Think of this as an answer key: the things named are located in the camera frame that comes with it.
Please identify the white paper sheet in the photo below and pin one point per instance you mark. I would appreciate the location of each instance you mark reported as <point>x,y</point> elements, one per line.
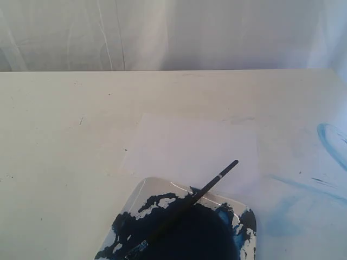
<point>192,151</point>

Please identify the black paintbrush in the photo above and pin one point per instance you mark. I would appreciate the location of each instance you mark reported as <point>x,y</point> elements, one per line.
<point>177,215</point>

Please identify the white square paint plate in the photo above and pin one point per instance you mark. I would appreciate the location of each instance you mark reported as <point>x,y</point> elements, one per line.
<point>214,228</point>

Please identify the white backdrop curtain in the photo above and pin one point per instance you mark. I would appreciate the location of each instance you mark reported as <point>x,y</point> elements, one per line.
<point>172,35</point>

